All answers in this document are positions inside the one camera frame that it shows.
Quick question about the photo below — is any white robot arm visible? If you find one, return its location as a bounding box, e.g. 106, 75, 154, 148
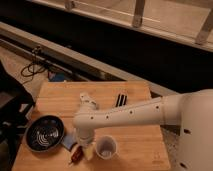
73, 89, 213, 171

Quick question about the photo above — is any dark ceramic patterned bowl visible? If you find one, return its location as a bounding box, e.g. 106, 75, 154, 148
25, 115, 65, 152

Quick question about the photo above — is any white plastic cup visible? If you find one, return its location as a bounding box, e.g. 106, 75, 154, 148
95, 136, 117, 160

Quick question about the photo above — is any blue sponge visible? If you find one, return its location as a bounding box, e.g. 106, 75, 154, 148
61, 132, 77, 151

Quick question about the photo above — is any white tube bottle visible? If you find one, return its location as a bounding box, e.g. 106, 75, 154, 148
80, 92, 98, 110

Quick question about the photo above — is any black chair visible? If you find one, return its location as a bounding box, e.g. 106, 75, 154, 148
0, 61, 35, 171

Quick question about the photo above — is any black cable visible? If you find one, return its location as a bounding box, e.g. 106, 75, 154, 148
20, 46, 54, 85

